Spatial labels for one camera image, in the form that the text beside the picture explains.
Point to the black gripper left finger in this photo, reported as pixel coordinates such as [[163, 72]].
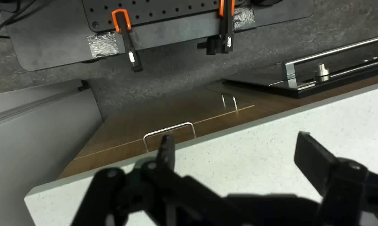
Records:
[[165, 152]]

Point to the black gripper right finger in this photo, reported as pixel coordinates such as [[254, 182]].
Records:
[[316, 161]]

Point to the brown wooden drawer cabinet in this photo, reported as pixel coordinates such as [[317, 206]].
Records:
[[127, 130]]

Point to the orange black bar clamp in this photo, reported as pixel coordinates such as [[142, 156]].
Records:
[[224, 33], [128, 39]]

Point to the crumpled silver foil pad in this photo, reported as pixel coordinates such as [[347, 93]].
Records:
[[102, 44], [244, 19]]

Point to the light grey side panel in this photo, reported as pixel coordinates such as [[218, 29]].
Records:
[[34, 151]]

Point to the black perforated mounting board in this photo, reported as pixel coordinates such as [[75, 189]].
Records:
[[168, 10]]

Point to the silver rail bracket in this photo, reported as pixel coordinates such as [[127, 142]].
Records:
[[291, 76]]

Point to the black metal rail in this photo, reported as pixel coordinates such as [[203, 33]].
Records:
[[343, 67]]

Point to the small black bracket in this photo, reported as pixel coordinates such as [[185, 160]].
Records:
[[84, 86]]

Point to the grey metal base plate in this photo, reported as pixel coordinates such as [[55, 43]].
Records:
[[51, 45]]

